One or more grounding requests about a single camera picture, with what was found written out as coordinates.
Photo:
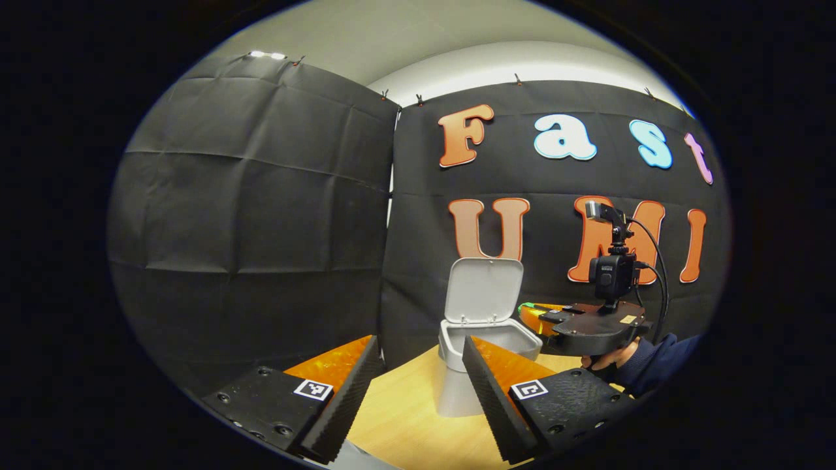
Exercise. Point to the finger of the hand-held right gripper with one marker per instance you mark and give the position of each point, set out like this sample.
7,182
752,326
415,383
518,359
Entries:
534,318

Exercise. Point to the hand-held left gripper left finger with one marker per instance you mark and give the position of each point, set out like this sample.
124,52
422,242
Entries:
346,405

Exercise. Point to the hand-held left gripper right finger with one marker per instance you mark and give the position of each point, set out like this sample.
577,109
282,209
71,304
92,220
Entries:
490,398

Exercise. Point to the white desktop garbage bin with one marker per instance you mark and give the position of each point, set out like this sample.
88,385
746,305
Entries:
480,294

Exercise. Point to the wooden desktop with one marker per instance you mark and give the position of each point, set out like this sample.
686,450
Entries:
405,418

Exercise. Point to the black backdrop cloth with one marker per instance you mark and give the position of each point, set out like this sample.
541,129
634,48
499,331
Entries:
261,228

